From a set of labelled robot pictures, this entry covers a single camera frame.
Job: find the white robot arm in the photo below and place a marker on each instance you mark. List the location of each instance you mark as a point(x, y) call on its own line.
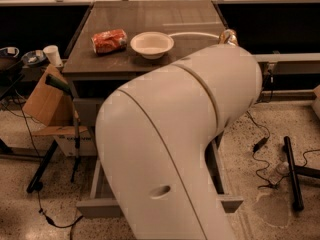
point(151, 137)

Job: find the closed grey upper drawer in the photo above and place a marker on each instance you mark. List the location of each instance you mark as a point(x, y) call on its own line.
point(87, 109)

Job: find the grey drawer cabinet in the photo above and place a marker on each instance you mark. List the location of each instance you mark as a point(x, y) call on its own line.
point(194, 24)

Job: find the open grey lower drawer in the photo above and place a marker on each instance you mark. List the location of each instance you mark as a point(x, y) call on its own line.
point(102, 203)

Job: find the white paper bowl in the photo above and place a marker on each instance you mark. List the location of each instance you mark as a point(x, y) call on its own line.
point(152, 45)

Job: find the crushed orange soda can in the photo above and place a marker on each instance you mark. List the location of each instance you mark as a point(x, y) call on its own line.
point(109, 41)

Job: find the gold soda can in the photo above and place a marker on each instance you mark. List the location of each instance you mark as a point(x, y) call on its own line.
point(228, 36)

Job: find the brown cardboard box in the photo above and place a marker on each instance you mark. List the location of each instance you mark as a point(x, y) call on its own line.
point(55, 110)

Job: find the white paper cup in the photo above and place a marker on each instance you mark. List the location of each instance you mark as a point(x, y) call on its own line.
point(52, 53)

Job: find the clear plastic bottle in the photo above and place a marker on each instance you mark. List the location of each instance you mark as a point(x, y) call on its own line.
point(281, 171)

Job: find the blue bowl with item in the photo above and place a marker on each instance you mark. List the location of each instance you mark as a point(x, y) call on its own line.
point(34, 58)

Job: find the black stand leg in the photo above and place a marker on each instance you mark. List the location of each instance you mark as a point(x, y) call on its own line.
point(36, 184)

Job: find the black chair leg base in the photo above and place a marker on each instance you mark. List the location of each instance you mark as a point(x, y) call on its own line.
point(294, 172)

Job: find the blue bowl far left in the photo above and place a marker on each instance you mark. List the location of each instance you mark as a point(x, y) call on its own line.
point(11, 52)

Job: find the green handled tool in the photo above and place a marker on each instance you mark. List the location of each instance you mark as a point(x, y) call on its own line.
point(57, 83)

